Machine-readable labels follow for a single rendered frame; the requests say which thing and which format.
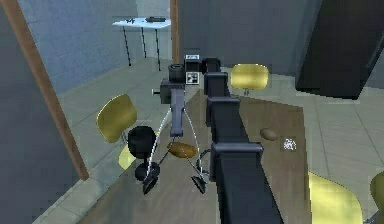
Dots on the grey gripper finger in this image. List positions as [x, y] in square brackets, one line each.
[150, 185]
[200, 184]

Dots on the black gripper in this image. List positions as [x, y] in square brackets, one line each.
[176, 91]

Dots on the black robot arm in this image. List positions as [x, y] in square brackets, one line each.
[235, 186]

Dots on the small dull brown potato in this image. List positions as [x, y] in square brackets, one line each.
[268, 134]

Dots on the black goblet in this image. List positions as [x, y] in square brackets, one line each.
[142, 141]

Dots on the yellow chair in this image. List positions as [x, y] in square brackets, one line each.
[378, 193]
[333, 203]
[116, 117]
[249, 76]

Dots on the brown wooden table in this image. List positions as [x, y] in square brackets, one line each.
[273, 180]

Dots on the white table with black legs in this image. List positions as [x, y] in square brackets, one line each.
[143, 24]

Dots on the black flat object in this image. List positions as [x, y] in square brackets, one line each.
[155, 19]

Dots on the small dark object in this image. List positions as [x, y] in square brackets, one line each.
[130, 21]

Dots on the white speckled small object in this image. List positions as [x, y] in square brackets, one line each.
[290, 144]

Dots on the black fridge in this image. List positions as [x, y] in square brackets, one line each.
[343, 46]

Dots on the brown wooden door frame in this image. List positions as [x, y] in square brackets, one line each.
[43, 83]

